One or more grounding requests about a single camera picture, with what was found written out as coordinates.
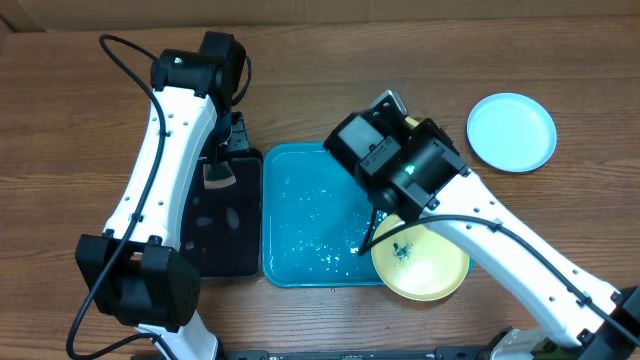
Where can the teal plastic tray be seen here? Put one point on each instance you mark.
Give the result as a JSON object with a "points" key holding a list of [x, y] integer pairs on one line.
{"points": [[314, 220]]}

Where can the yellow-green plate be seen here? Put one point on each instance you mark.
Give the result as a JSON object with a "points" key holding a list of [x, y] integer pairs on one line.
{"points": [[411, 122], [420, 265]]}

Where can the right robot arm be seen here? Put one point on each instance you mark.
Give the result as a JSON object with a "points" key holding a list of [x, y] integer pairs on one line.
{"points": [[413, 170]]}

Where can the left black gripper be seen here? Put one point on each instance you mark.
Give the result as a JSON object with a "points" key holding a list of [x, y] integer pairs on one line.
{"points": [[228, 154]]}

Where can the black water tray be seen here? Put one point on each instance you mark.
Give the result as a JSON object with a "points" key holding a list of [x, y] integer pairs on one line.
{"points": [[221, 225]]}

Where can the light blue plate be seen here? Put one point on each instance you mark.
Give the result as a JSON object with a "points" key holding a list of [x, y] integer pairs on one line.
{"points": [[511, 132]]}

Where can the orange green sponge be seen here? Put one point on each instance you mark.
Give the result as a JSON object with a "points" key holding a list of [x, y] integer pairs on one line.
{"points": [[218, 176]]}

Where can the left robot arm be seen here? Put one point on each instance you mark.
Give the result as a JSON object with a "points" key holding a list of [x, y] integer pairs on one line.
{"points": [[133, 269]]}

